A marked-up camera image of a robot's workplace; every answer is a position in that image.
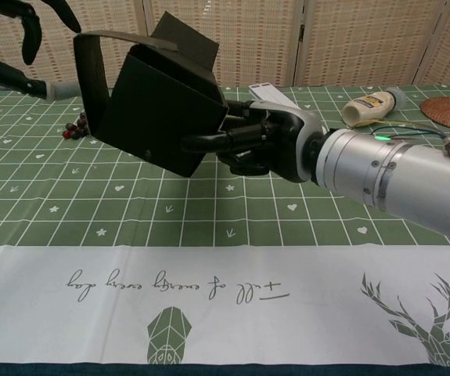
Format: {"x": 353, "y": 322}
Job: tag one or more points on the green white deer tablecloth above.
{"x": 326, "y": 293}

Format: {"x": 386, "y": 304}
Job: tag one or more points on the dark red grape bunch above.
{"x": 74, "y": 131}

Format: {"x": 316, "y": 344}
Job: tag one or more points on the black foldable cardboard box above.
{"x": 162, "y": 117}

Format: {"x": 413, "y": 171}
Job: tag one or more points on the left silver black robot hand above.
{"x": 1, "y": 72}

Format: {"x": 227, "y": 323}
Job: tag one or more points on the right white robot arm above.
{"x": 404, "y": 176}

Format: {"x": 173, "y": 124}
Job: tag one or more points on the bamboo folding screen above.
{"x": 326, "y": 39}

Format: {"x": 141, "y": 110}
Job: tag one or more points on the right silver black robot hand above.
{"x": 283, "y": 141}

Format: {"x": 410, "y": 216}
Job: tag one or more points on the white folding laptop stand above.
{"x": 271, "y": 94}

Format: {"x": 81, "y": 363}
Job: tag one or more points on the cream mayonnaise squeeze bottle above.
{"x": 365, "y": 109}

